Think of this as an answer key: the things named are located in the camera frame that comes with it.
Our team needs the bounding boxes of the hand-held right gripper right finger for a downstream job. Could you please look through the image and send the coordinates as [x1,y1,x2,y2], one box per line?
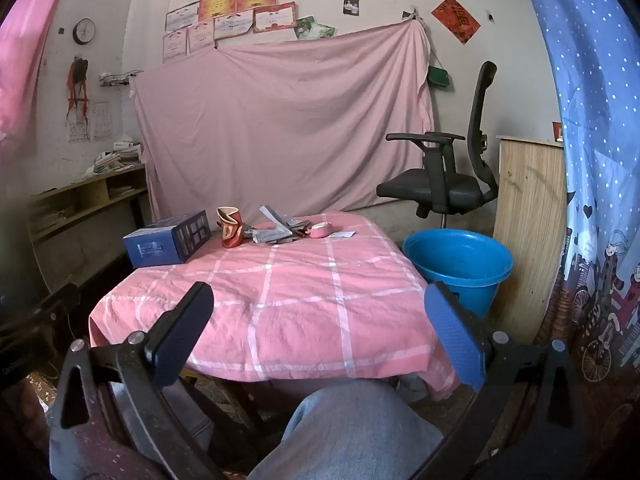
[424,281,588,480]

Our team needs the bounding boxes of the blue plastic bucket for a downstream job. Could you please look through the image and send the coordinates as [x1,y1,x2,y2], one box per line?
[402,229,514,321]

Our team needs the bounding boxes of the group of wall certificates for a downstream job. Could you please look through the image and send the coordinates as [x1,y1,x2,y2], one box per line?
[162,0,326,63]

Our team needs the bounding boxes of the red diamond wall poster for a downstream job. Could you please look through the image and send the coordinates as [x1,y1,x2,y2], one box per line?
[431,0,481,45]

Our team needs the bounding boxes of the grey striped wrapper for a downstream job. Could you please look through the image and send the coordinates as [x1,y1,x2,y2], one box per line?
[259,205,302,233]

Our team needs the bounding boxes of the pink hanging sheet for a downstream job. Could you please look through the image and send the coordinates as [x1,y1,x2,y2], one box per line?
[131,22,436,221]

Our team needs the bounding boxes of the pink curtain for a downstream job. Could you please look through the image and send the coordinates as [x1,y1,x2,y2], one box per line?
[0,0,81,136]

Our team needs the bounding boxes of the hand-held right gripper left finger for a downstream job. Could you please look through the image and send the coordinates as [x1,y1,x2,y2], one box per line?
[49,281,236,480]

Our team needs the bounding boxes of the grey packet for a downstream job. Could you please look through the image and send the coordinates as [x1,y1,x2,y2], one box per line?
[251,227,294,246]

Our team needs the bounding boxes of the stack of books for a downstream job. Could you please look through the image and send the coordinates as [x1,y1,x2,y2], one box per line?
[30,204,73,233]

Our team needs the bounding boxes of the wooden shelf desk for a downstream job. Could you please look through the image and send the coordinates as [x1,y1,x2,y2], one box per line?
[27,162,151,281]

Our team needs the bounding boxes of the round wall clock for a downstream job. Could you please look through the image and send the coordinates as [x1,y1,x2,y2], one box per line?
[73,18,96,46]

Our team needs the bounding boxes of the pink checked tablecloth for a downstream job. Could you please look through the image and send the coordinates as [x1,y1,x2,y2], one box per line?
[89,211,461,401]

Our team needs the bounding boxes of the blue cardboard box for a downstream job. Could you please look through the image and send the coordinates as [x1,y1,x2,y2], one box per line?
[122,210,212,269]

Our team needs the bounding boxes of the white wall calendar sheets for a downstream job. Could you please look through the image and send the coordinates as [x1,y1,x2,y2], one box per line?
[67,101,112,143]

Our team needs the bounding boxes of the green hanging bag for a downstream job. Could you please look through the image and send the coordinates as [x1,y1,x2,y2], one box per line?
[426,52,450,90]

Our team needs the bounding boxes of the black office chair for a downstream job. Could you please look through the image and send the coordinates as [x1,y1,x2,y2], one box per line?
[376,61,500,231]

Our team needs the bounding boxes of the person's right leg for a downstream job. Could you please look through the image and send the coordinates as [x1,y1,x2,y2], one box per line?
[247,385,446,480]

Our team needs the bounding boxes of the wire wall shelf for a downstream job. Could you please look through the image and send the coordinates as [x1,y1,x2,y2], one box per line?
[99,69,146,87]

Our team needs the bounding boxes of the blue dotted cartoon curtain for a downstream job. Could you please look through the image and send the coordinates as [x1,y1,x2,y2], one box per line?
[517,0,640,461]

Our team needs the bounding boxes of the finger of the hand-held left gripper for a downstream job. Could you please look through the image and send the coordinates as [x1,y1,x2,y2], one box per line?
[27,282,81,326]

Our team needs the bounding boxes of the pile of papers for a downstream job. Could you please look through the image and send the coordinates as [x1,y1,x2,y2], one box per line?
[84,132,146,177]

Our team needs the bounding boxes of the wooden cabinet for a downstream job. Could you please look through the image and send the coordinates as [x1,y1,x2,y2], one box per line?
[492,135,568,343]

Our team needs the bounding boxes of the crushed red paper cup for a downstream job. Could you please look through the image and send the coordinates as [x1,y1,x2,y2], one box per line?
[216,206,245,249]

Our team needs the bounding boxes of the red hanging ornament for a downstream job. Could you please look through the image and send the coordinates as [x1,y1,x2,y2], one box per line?
[66,57,91,116]

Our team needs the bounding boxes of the green photo prints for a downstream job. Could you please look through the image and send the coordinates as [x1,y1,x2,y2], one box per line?
[294,14,338,41]

